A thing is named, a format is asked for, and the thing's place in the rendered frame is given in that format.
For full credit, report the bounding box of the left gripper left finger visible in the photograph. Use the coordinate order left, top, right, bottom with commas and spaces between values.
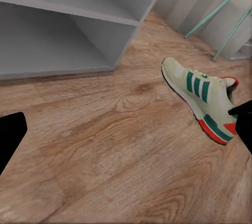
0, 112, 27, 174

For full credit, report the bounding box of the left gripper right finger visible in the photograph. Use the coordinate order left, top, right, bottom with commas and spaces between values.
235, 111, 252, 153

